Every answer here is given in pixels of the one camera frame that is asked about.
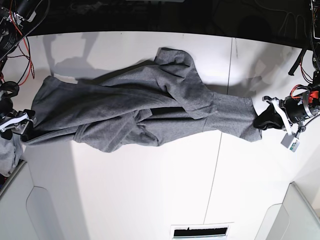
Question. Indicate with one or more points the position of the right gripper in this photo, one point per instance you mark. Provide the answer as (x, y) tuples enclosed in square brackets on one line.
[(12, 121)]

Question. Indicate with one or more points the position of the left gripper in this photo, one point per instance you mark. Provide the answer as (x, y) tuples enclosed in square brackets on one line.
[(283, 114)]

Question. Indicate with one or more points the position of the dark grey t-shirt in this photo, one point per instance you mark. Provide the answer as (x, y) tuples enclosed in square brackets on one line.
[(149, 105)]

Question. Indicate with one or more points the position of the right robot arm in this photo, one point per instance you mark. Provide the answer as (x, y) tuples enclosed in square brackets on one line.
[(18, 19)]

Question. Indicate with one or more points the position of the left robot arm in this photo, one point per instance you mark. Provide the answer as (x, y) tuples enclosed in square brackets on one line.
[(313, 43)]

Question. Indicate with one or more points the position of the light grey clothes pile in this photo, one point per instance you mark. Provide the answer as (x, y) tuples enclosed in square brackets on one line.
[(10, 154)]

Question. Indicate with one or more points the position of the left white bin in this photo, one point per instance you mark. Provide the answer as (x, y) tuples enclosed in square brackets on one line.
[(27, 211)]

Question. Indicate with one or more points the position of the white bin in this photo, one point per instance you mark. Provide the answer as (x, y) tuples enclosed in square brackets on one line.
[(27, 211), (293, 219)]

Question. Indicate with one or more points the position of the right white bin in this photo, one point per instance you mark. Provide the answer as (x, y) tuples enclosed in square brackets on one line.
[(293, 219)]

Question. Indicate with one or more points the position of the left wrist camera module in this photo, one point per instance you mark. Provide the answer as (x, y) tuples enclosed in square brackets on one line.
[(290, 142)]

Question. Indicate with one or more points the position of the white table cable slot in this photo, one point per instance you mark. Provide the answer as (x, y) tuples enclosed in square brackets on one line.
[(216, 231)]

